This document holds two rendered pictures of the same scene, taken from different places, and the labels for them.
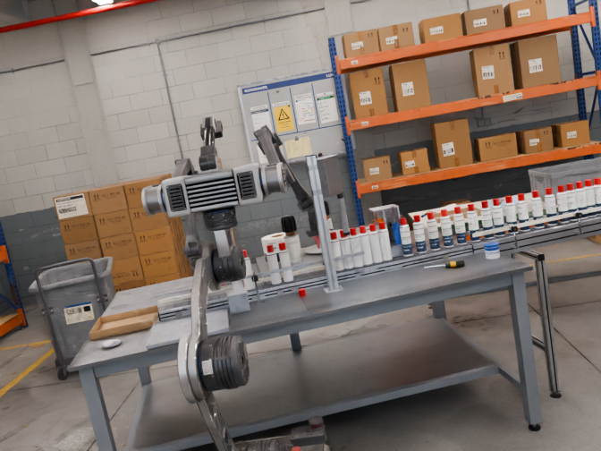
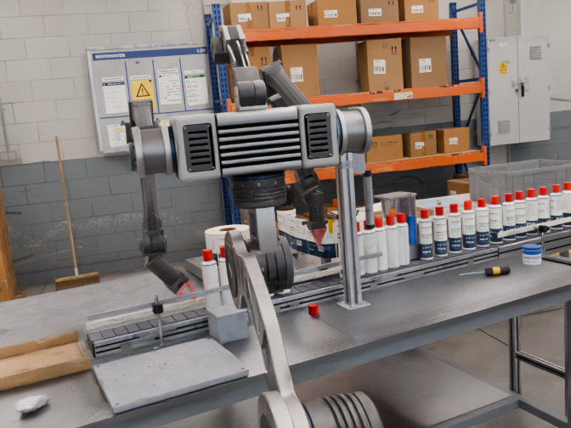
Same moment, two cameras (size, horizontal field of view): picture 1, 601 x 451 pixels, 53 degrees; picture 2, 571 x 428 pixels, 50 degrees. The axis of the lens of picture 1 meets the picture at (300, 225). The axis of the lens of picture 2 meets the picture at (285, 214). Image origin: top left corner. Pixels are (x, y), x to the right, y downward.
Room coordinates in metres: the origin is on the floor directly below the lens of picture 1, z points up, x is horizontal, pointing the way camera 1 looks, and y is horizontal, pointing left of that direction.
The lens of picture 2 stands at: (1.02, 0.76, 1.52)
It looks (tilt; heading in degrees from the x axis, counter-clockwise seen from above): 10 degrees down; 341
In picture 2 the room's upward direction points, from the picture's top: 5 degrees counter-clockwise
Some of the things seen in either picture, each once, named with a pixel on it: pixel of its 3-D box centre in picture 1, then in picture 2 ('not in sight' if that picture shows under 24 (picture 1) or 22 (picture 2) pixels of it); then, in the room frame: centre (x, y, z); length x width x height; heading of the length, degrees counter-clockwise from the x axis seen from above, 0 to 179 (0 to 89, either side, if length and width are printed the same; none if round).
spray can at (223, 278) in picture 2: (247, 269); (227, 275); (2.98, 0.31, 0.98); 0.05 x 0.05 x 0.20
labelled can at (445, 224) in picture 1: (446, 228); (468, 225); (3.10, -0.75, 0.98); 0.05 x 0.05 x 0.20
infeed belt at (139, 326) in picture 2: (318, 278); (320, 289); (3.02, -0.04, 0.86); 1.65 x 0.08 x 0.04; 97
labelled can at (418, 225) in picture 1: (419, 234); (440, 231); (3.08, -0.61, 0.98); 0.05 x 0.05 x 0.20
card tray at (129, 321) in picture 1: (125, 321); (31, 361); (2.90, 0.94, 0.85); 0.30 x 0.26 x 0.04; 97
